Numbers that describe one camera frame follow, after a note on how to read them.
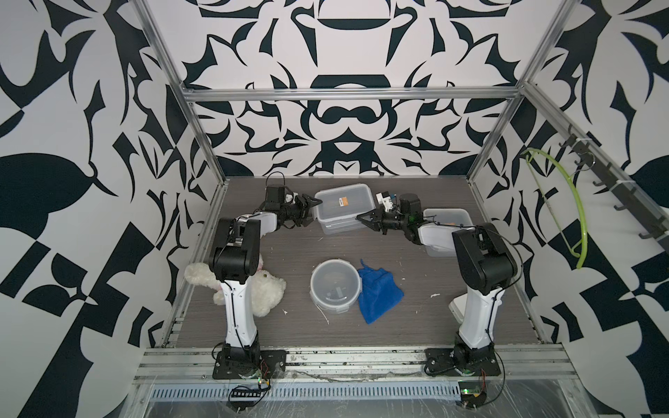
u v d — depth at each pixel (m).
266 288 0.80
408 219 0.80
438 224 0.70
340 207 0.97
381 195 0.93
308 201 0.92
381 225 0.86
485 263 0.53
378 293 0.85
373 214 0.89
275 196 0.85
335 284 0.82
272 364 0.74
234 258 0.55
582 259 0.67
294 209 0.92
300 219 0.94
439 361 0.74
